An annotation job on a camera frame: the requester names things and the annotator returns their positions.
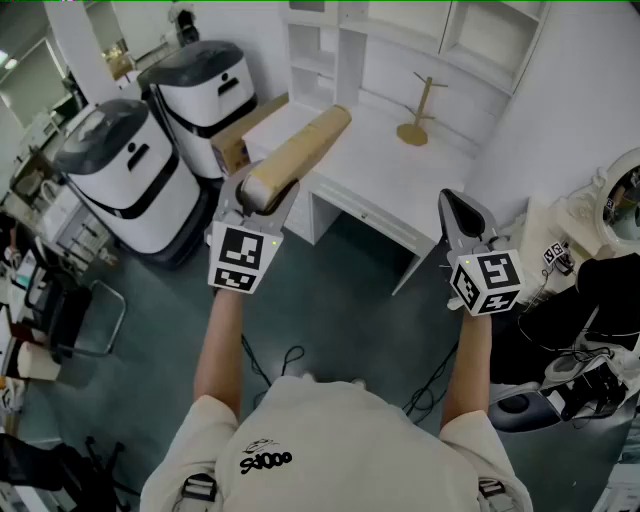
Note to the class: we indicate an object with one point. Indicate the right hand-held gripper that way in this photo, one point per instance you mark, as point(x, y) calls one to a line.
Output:
point(487, 280)

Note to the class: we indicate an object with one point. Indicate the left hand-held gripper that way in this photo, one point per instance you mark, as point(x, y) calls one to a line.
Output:
point(240, 255)

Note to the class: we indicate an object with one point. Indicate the person's right forearm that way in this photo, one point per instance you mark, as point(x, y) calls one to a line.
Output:
point(470, 370)

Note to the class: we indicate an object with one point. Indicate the person's left forearm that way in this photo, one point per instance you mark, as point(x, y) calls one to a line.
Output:
point(220, 350)

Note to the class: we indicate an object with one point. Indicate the white desk with shelves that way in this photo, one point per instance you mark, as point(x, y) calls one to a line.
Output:
point(385, 165)

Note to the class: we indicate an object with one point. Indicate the long cardboard box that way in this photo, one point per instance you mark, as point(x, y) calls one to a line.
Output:
point(235, 140)

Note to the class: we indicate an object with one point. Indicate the white dressing table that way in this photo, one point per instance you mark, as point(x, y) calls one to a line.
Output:
point(550, 225)

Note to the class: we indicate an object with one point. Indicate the wooden branch stand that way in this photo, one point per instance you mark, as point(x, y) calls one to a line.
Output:
point(419, 112)

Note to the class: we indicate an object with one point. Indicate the white and black robot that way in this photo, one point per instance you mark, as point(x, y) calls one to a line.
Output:
point(210, 85)
point(130, 190)

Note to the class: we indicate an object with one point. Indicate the white ornate mirror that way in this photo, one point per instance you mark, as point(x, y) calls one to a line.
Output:
point(622, 200)

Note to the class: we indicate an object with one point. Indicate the person's left shoe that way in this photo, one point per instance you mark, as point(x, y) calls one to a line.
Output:
point(307, 375)

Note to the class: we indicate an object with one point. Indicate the person's shoe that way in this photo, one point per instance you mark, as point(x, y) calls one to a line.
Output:
point(358, 382)
point(307, 375)

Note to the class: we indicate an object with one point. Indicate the person's right shoe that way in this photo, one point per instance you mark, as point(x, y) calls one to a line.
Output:
point(358, 382)

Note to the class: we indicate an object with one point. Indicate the person's cream t-shirt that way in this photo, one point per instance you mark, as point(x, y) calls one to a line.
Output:
point(350, 440)

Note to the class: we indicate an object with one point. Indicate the black office chair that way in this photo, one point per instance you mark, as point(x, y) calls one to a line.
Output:
point(60, 470)

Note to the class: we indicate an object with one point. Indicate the metal frame chair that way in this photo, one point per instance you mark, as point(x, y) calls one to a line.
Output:
point(100, 320)

